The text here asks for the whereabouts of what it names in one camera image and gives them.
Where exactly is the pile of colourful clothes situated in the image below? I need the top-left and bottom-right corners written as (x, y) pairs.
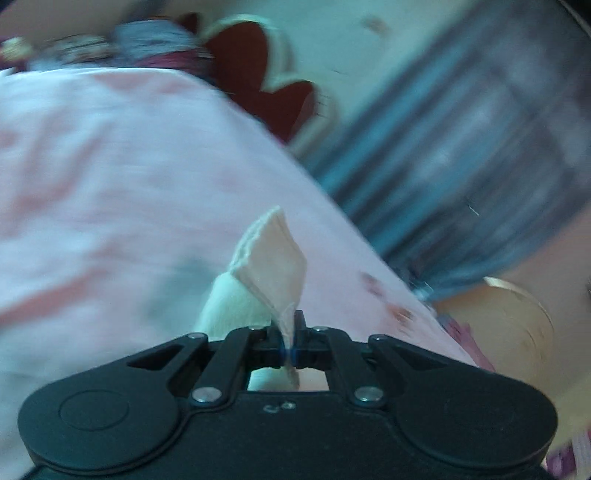
top-left (0, 20), bottom-right (218, 84)

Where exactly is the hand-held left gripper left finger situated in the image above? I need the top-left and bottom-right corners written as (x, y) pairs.
top-left (127, 325), bottom-right (288, 408)

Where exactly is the cream small cloth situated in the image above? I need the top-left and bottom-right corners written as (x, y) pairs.
top-left (193, 206), bottom-right (308, 391)

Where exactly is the round tan wooden object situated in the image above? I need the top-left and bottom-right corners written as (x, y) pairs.
top-left (434, 276), bottom-right (556, 393)

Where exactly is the floral pink bed sheet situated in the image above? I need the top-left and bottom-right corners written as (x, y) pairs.
top-left (0, 67), bottom-right (496, 480)

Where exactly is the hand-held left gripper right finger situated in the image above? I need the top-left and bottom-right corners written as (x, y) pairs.
top-left (293, 310), bottom-right (450, 409)

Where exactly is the grey-blue striped curtain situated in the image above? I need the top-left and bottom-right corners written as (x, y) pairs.
top-left (302, 0), bottom-right (591, 303)

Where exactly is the red heart-shaped headboard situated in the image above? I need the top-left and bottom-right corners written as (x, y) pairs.
top-left (181, 13), bottom-right (341, 153)

